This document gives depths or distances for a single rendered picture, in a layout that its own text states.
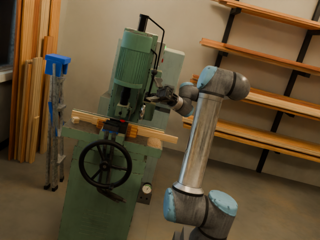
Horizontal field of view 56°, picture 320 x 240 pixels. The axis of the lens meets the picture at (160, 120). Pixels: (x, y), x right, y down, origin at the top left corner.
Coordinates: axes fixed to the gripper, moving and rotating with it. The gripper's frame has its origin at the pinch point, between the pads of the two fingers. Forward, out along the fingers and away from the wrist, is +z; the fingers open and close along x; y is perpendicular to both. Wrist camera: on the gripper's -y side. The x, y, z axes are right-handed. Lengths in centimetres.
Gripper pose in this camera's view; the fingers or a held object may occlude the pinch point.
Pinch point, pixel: (147, 85)
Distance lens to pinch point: 173.4
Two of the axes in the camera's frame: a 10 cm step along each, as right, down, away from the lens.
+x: -2.0, 9.1, -3.5
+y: 7.3, -1.0, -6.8
